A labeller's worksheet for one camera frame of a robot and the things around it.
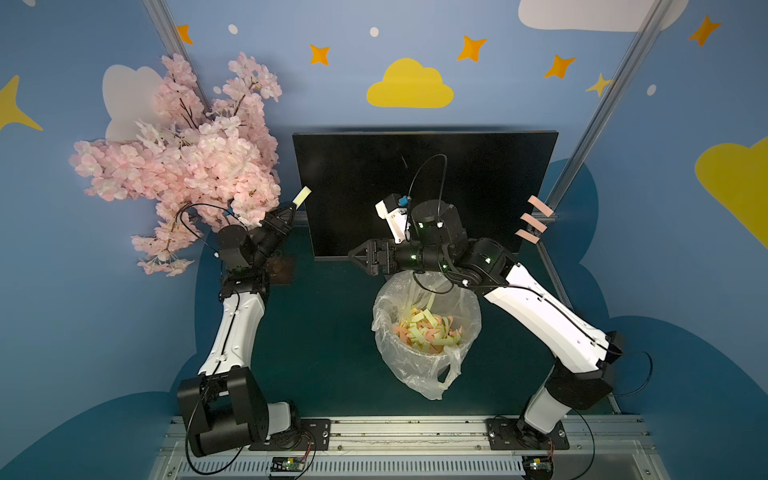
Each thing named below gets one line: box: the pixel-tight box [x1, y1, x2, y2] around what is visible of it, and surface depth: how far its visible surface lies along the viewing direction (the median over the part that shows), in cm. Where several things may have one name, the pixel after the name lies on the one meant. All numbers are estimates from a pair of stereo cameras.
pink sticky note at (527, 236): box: [515, 229, 540, 244], surface depth 84 cm
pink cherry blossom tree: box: [69, 53, 283, 277], surface depth 65 cm
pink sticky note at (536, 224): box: [520, 213, 548, 233], surface depth 80 cm
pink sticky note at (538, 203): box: [527, 195, 554, 218], surface depth 77 cm
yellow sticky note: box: [292, 185, 312, 210], surface depth 75 cm
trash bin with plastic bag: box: [373, 270, 482, 400], surface depth 67 cm
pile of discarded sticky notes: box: [392, 296, 463, 354], surface depth 85 cm
